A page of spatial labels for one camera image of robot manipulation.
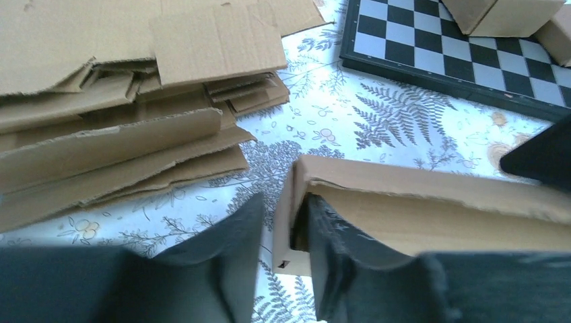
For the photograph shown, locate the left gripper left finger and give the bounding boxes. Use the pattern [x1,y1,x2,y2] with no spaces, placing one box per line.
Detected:
[1,193,265,322]

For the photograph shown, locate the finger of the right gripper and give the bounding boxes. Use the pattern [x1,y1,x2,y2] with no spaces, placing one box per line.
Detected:
[500,116,570,192]

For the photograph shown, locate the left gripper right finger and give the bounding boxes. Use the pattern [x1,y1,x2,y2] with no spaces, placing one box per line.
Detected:
[305,194,570,322]

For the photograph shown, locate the brown cardboard box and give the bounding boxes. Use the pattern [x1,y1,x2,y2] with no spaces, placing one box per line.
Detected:
[272,155,570,276]

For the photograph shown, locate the folded cardboard box flat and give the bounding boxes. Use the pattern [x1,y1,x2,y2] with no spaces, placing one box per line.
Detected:
[535,3,570,67]

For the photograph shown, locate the folded cardboard box upright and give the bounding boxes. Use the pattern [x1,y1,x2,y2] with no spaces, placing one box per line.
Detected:
[442,0,565,38]

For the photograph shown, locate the black white checkerboard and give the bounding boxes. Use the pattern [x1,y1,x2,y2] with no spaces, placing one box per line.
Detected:
[340,0,570,122]

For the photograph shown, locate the floral table mat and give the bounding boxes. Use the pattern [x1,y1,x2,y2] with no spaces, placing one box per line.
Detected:
[1,1,549,322]

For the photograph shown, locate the stack of flat cardboard blanks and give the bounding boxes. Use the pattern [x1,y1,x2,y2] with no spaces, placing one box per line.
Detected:
[1,1,325,231]

